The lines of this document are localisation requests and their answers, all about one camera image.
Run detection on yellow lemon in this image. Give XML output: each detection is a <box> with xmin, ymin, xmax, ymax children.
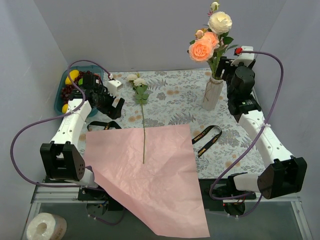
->
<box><xmin>61</xmin><ymin>103</ymin><xmax>69</xmax><ymax>114</ymax></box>

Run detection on purple pink wrapping paper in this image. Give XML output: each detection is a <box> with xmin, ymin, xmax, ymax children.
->
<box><xmin>84</xmin><ymin>124</ymin><xmax>210</xmax><ymax>238</ymax></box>

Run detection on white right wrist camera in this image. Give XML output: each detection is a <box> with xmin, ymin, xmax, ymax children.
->
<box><xmin>230</xmin><ymin>46</ymin><xmax>255</xmax><ymax>67</ymax></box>

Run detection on pink rose flower stem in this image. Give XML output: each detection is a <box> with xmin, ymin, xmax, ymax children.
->
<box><xmin>215</xmin><ymin>39</ymin><xmax>228</xmax><ymax>66</ymax></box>

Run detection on orange rose flower stem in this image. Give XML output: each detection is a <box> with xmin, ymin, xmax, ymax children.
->
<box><xmin>187</xmin><ymin>28</ymin><xmax>220</xmax><ymax>77</ymax></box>

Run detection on teal plastic fruit tray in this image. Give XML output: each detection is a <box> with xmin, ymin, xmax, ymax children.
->
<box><xmin>53</xmin><ymin>65</ymin><xmax>104</xmax><ymax>115</ymax></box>

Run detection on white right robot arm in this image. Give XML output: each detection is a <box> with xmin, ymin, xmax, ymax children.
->
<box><xmin>215</xmin><ymin>56</ymin><xmax>307</xmax><ymax>199</ymax></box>

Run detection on white ceramic vase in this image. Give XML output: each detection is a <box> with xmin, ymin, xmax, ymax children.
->
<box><xmin>202</xmin><ymin>76</ymin><xmax>224</xmax><ymax>111</ymax></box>

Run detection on yellow mango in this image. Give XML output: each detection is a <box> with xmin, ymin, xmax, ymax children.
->
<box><xmin>65</xmin><ymin>69</ymin><xmax>80</xmax><ymax>85</ymax></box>

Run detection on white tissue roll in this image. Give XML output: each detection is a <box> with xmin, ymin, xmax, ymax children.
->
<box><xmin>26</xmin><ymin>212</ymin><xmax>67</xmax><ymax>240</ymax></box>

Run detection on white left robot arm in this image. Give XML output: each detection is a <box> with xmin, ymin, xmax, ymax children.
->
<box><xmin>40</xmin><ymin>80</ymin><xmax>125</xmax><ymax>200</ymax></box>

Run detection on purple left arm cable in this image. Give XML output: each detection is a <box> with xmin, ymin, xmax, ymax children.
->
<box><xmin>9</xmin><ymin>59</ymin><xmax>126</xmax><ymax>226</ymax></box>

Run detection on white rose flower stem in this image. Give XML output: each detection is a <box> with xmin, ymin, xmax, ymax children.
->
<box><xmin>206</xmin><ymin>1</ymin><xmax>238</xmax><ymax>78</ymax></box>

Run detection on floral table mat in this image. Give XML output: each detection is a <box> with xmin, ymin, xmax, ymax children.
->
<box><xmin>51</xmin><ymin>68</ymin><xmax>278</xmax><ymax>181</ymax></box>

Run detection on black ribbon gold lettering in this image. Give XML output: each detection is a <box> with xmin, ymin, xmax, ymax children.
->
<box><xmin>86</xmin><ymin>120</ymin><xmax>223</xmax><ymax>158</ymax></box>

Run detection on dark red grapes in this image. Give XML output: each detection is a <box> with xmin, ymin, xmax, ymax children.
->
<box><xmin>60</xmin><ymin>70</ymin><xmax>92</xmax><ymax>103</ymax></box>

